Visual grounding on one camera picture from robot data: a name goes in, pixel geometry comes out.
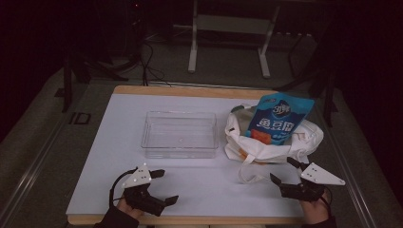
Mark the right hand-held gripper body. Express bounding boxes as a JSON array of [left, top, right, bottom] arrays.
[[278, 161, 347, 203]]

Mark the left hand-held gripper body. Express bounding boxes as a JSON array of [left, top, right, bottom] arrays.
[[121, 162, 167, 218]]

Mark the white tote bag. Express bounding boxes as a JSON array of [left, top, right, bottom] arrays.
[[223, 104, 325, 184]]

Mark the clear plastic container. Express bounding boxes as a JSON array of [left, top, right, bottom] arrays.
[[140, 110, 221, 160]]

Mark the blue snack packet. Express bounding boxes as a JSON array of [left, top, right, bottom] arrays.
[[245, 92, 316, 146]]

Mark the person's left hand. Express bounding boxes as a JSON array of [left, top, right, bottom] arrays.
[[116, 198, 145, 220]]

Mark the person's right hand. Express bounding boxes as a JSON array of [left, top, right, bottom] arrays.
[[298, 195, 331, 223]]

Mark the black metal stand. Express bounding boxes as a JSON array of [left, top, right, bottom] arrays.
[[274, 29, 339, 128]]

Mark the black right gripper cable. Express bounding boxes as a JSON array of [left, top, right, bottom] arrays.
[[320, 185, 334, 217]]

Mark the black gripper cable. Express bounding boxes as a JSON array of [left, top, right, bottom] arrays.
[[320, 185, 334, 217], [108, 167, 139, 210]]

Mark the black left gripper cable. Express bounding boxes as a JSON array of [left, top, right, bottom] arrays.
[[108, 167, 139, 210]]

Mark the black floor bracket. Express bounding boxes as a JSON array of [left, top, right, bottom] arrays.
[[68, 111, 92, 125]]

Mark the black floor cable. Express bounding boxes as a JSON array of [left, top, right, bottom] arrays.
[[138, 39, 173, 87]]

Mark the white metal desk frame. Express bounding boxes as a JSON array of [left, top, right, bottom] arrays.
[[187, 0, 281, 80]]

